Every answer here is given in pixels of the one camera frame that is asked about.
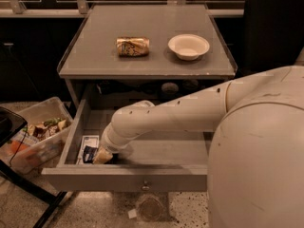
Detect dark blue rxbar wrapper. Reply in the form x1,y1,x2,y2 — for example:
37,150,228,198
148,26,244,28
83,145,98,163

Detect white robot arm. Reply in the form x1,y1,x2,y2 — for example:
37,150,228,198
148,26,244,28
101,66,304,228

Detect round floor drain cover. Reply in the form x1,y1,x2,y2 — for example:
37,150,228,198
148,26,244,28
139,197,163,221

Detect white paper bowl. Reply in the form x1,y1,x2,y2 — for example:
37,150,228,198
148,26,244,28
168,34,210,61

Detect clear plastic bin with snacks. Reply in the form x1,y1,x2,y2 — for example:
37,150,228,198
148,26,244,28
0,97,73,174

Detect metal drawer knob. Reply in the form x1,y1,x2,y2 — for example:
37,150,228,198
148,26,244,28
142,180,150,191

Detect grey open drawer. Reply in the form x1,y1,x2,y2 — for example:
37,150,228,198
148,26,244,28
42,85,227,192

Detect white paper packet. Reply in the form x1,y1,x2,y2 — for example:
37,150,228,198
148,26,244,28
77,135,99,164

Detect grey cabinet counter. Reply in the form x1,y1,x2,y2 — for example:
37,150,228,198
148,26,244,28
56,4,238,112

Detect dark tape roll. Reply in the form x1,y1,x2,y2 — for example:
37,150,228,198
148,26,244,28
181,79,200,92
160,82,180,99

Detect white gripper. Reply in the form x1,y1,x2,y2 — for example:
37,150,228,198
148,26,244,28
93,123,128,164

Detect black office chair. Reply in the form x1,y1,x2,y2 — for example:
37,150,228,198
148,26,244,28
237,0,304,76

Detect black stand with tray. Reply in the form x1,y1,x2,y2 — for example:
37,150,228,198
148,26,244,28
0,106,69,228

